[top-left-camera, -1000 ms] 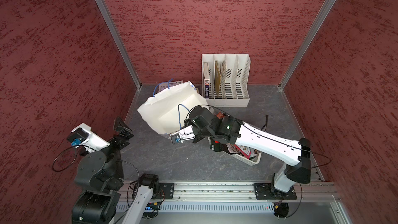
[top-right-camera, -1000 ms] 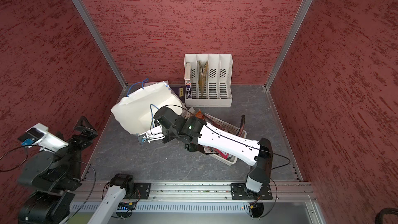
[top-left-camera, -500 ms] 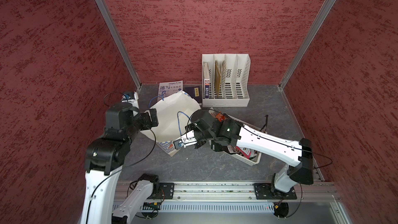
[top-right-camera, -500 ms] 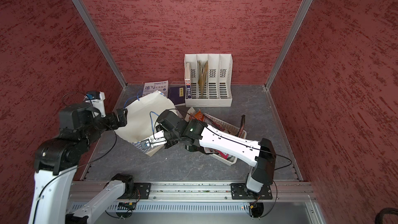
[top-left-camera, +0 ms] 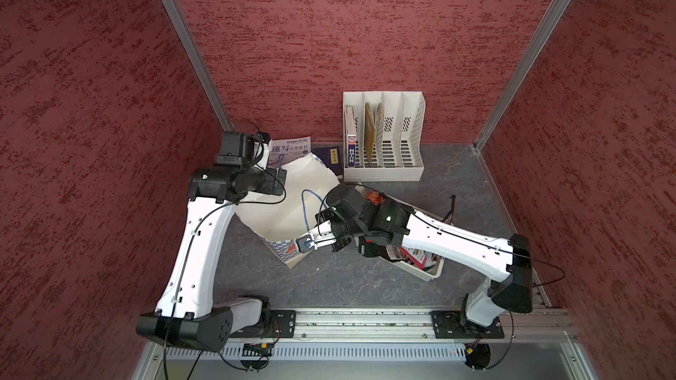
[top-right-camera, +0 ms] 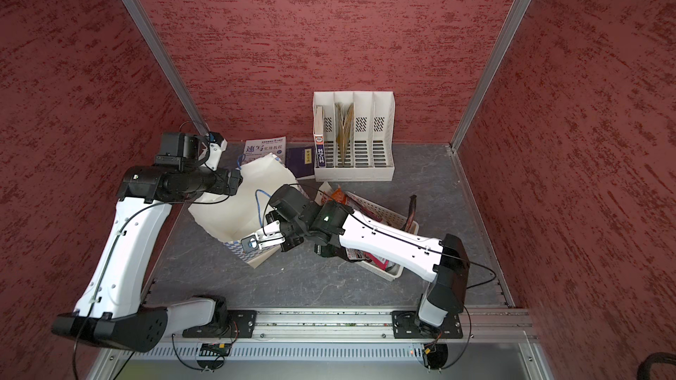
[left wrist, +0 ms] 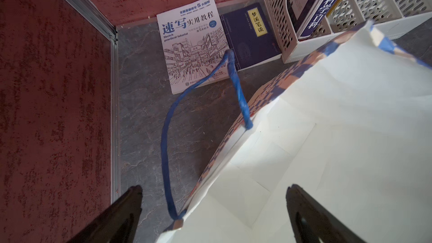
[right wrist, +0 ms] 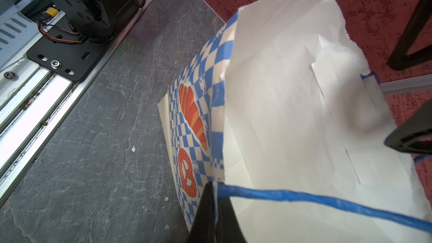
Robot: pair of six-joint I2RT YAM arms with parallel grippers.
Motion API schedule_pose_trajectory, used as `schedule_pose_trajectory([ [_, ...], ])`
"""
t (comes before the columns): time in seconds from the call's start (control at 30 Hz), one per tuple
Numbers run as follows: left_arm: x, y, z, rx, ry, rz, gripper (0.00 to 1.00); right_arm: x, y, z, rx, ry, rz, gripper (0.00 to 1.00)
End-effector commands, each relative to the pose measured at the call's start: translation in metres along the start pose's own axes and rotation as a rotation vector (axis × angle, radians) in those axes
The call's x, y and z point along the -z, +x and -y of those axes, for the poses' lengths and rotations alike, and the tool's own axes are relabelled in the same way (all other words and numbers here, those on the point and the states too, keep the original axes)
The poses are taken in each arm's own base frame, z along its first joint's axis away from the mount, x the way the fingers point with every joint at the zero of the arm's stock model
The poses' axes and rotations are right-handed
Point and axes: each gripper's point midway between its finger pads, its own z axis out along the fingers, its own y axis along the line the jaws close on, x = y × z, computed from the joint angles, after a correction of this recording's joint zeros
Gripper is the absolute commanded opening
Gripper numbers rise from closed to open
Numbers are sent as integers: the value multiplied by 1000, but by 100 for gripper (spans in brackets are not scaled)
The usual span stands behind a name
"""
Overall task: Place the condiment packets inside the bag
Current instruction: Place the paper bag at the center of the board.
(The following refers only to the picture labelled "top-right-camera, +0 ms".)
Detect blue checkered paper bag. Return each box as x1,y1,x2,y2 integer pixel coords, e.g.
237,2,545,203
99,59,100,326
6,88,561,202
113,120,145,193
188,154,296,268

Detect green black condiment packet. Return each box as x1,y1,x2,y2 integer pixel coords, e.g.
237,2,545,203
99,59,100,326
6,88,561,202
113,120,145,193
403,195,417,232

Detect orange condiment packet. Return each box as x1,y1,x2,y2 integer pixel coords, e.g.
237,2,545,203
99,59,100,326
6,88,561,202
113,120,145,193
331,188,349,205

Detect pink edged condiment packet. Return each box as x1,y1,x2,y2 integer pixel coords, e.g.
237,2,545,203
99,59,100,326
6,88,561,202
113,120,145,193
347,196,394,271

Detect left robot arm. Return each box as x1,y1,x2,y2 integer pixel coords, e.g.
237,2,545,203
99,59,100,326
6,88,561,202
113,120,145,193
51,132,242,353

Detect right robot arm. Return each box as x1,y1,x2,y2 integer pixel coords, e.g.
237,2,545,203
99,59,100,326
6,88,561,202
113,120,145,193
255,184,470,327

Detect black red condiment packet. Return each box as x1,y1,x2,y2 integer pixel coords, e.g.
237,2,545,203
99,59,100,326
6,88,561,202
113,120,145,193
313,239,349,260

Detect white condiment packet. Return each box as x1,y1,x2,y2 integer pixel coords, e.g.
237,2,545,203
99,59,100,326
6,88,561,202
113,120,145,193
314,182,334,205

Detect white sketch tutorial book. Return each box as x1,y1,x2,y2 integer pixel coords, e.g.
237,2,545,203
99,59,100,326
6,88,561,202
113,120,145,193
241,137,287,165

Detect dark blue book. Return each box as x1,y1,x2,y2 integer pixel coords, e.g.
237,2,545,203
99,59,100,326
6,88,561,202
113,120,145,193
285,146,315,179

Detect white plastic basket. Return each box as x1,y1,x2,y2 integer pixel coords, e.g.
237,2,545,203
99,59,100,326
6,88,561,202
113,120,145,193
341,192,419,282

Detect blue white upright book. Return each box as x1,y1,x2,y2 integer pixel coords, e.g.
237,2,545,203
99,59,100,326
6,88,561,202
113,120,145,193
313,106,327,168

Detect white file organizer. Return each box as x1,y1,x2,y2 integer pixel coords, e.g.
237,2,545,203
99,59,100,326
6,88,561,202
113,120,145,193
313,91,395,182

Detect brown folders in organizer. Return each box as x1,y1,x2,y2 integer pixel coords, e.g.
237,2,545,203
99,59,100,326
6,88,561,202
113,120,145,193
334,103,355,166

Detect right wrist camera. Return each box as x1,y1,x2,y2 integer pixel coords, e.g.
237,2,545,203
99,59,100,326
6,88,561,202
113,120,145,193
240,221,285,254

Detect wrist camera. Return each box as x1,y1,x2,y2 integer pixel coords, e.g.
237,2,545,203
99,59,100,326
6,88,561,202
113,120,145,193
240,221,285,254
204,131,227,171

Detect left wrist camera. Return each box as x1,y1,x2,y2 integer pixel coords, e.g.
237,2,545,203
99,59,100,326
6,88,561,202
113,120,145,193
204,131,227,171

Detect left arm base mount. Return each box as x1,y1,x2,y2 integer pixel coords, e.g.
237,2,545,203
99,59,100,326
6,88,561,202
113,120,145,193
181,310,258,340

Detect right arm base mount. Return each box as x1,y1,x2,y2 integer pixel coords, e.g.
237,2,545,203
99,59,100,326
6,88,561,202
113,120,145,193
391,311,463,340

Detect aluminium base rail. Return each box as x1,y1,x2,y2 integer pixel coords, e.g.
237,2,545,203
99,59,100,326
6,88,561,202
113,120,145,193
107,307,537,343

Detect left corner metal post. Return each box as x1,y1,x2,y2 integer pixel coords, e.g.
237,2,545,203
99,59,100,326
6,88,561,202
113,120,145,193
121,0,209,135

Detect corner metal post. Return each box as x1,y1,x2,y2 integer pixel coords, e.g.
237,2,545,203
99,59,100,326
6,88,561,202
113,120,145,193
121,0,209,135
450,0,532,154

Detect right corner metal post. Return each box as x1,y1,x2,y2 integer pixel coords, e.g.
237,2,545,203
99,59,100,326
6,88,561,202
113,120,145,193
450,0,532,154

